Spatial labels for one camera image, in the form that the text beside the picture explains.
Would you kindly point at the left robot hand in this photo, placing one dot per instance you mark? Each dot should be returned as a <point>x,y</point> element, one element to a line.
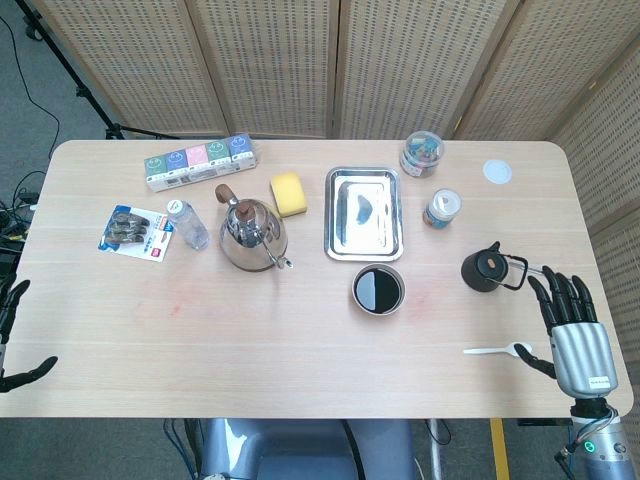
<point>15,300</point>

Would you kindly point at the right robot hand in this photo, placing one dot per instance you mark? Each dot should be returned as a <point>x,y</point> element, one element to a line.
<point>585,350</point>

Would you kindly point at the white plastic spoon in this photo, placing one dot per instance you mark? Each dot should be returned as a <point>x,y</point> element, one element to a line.
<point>490,351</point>

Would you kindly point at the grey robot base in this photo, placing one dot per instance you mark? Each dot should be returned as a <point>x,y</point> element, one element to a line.
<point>300,450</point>

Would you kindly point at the black bowl of liquid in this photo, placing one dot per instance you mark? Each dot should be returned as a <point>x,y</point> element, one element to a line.
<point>377,290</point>

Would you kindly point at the small black kettle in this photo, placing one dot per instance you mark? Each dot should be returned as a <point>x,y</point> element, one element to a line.
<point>482,270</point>

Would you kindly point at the blister pack of clips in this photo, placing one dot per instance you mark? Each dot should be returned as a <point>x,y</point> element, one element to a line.
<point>132,230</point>

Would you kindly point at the white table leg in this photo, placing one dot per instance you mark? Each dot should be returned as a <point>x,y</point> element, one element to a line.
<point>436,445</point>

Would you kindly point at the clear plastic bottle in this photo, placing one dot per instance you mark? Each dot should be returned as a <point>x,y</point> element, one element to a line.
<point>190,227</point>

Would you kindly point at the white round lid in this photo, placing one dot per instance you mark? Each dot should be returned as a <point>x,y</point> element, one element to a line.
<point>497,172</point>

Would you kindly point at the small jar with white lid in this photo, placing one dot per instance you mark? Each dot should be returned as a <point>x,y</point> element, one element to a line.
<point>442,210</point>

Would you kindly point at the black tripod stand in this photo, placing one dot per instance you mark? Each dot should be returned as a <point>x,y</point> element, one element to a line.
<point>80,92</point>

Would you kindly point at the multicolour tissue pack box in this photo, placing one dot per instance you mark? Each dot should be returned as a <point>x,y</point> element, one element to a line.
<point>200,165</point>

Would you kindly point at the clear jar of colourful clips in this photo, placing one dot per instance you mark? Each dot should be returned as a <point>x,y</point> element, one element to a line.
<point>422,155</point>

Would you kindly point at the stainless steel tray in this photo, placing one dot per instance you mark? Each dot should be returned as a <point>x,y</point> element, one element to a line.
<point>365,210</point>

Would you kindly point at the yellow sponge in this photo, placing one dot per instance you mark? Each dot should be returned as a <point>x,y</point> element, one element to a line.
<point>289,192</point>

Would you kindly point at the woven folding screen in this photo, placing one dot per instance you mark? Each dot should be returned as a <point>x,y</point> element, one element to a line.
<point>400,60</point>

